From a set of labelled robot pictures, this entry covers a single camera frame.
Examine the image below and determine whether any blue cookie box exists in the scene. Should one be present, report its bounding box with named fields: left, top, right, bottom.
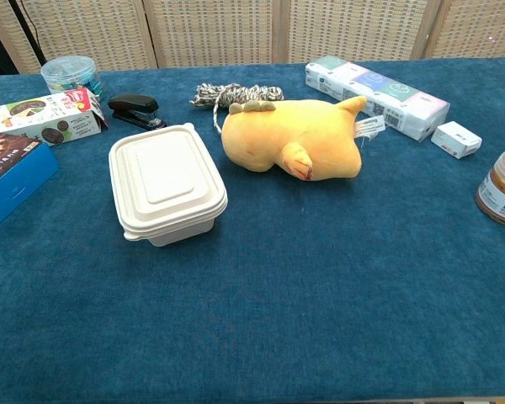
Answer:
left=0, top=129, right=61, bottom=239

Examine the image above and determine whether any yellow plush toy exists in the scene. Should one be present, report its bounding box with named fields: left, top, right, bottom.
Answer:
left=221, top=95, right=386, bottom=183

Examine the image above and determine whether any braided rope bundle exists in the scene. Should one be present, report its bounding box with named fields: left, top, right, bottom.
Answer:
left=189, top=82, right=285, bottom=135

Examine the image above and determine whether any clear jar of binder clips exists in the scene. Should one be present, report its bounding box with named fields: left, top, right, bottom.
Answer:
left=40, top=56, right=105, bottom=101

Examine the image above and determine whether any pastel tissue multipack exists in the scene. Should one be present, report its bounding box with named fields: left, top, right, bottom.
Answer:
left=305, top=55, right=451, bottom=142

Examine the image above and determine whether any black stapler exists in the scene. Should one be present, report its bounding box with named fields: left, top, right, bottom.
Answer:
left=107, top=93, right=168, bottom=130

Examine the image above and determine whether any small white box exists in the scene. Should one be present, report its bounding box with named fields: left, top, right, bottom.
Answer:
left=430, top=120, right=483, bottom=160

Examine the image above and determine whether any blue table cloth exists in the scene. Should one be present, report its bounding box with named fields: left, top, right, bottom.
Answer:
left=0, top=57, right=505, bottom=404

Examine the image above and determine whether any white cookie snack box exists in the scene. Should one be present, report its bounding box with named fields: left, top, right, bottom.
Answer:
left=0, top=87, right=110, bottom=147

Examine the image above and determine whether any white lidded food container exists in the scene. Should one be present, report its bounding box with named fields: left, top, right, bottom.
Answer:
left=108, top=122, right=229, bottom=248

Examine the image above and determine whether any woven folding screen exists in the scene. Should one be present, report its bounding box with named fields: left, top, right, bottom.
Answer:
left=0, top=0, right=505, bottom=75

